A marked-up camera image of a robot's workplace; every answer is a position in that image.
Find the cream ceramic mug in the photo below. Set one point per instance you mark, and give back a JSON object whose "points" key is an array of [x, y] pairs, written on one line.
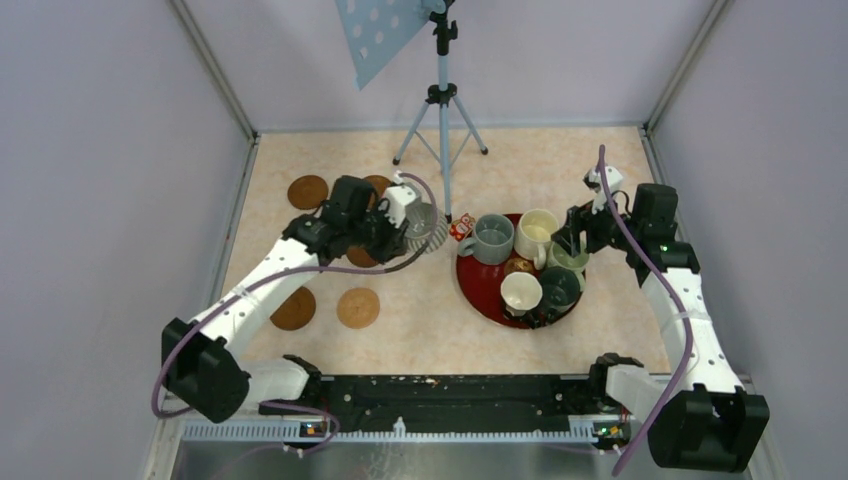
{"points": [[533, 236]]}

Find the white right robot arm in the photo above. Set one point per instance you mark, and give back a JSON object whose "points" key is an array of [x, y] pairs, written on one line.
{"points": [[702, 418]]}

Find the white faceted cup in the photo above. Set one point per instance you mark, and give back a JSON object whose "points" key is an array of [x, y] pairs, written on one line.
{"points": [[520, 292]]}

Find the red owl number tag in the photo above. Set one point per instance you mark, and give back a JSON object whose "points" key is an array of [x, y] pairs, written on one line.
{"points": [[462, 227]]}

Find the grey ceramic mug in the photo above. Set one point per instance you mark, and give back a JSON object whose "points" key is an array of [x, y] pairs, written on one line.
{"points": [[491, 242]]}

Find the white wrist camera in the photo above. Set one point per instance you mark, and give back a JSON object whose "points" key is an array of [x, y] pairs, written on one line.
{"points": [[603, 182], [400, 195]]}

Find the light green mug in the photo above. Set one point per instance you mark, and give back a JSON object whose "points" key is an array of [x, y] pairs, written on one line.
{"points": [[557, 256]]}

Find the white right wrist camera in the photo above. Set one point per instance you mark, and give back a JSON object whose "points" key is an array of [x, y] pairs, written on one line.
{"points": [[603, 182]]}

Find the woven rattan coaster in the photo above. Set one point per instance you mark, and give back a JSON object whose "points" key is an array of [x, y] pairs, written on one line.
{"points": [[358, 308]]}

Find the blue perforated board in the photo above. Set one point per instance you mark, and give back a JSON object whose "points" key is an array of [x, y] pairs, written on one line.
{"points": [[376, 30]]}

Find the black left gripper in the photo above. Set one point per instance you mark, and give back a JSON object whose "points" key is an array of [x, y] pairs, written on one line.
{"points": [[394, 238]]}

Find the ribbed grey white cup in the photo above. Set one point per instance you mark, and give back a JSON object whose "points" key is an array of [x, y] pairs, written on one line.
{"points": [[425, 228]]}

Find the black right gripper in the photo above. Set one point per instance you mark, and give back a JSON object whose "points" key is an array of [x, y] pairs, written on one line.
{"points": [[580, 219]]}

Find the brown wooden coaster front left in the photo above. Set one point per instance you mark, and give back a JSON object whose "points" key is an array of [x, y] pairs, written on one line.
{"points": [[295, 312]]}

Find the light blue tripod stand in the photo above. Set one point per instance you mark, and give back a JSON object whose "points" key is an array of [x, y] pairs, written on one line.
{"points": [[443, 94]]}

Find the dark green mug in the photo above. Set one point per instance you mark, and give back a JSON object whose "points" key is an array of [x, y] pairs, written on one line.
{"points": [[561, 288]]}

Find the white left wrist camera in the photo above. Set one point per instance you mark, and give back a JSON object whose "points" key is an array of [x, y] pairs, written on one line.
{"points": [[400, 195]]}

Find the dark brown wooden coaster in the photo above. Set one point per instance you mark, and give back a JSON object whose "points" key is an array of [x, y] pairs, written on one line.
{"points": [[359, 257]]}

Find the brown wooden coaster back middle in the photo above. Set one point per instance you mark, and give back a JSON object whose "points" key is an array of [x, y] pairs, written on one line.
{"points": [[379, 182]]}

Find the brown wooden coaster back left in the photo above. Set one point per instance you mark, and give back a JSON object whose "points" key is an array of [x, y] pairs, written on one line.
{"points": [[307, 192]]}

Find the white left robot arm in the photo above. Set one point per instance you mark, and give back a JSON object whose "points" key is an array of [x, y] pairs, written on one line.
{"points": [[199, 357]]}

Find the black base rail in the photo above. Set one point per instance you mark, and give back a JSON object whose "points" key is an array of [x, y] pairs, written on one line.
{"points": [[474, 404]]}

